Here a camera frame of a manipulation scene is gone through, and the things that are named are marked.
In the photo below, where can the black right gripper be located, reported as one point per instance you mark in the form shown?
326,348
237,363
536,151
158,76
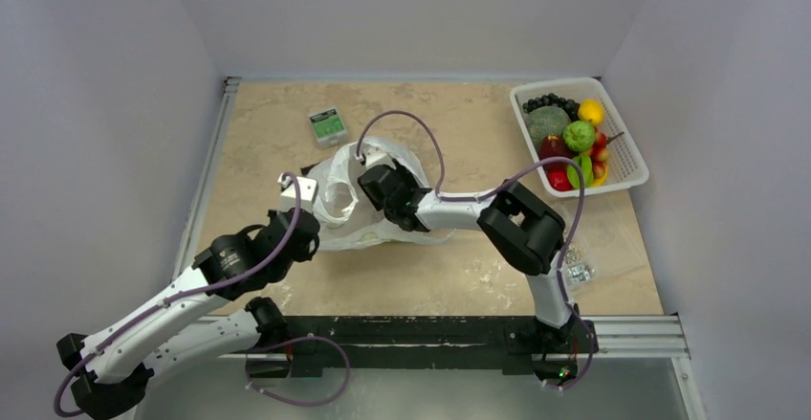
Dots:
378,180

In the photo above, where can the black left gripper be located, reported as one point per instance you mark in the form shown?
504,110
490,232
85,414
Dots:
307,254

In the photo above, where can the white plastic shopping bag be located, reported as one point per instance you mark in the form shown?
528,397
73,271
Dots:
347,218

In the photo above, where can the dark red fake apple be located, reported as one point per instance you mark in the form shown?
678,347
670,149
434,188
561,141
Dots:
554,146

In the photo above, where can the dark fake grape bunch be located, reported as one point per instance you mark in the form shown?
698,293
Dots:
569,106

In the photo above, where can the light green fake guava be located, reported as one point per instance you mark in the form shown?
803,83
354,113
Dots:
579,136

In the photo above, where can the red fake cherry bunch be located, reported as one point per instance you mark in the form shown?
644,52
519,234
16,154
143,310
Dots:
599,151

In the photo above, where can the yellow fake lemon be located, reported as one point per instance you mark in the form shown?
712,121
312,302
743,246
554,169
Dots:
591,111

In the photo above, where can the green fake fruit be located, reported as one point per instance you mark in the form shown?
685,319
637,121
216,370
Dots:
580,173

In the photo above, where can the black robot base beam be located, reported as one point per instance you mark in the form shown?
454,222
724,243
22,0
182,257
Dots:
305,346

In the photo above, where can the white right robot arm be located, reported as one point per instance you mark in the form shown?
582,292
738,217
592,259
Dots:
527,232

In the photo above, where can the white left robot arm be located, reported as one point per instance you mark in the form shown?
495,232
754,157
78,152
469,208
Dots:
111,370

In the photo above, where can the green fake melon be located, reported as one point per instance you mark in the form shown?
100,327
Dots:
546,121

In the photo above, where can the yellow fake banana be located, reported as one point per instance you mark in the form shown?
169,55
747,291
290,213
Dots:
600,173

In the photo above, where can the green labelled screw box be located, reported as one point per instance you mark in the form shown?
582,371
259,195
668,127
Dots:
328,127

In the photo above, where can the clear compartment screw organizer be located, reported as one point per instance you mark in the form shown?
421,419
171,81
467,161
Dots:
578,267

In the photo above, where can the white plastic basket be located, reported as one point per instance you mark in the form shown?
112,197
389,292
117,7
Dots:
626,167

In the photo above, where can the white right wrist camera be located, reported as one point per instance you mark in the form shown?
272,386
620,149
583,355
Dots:
374,157

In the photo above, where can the aluminium frame rail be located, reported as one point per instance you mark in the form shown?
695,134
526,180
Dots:
199,204

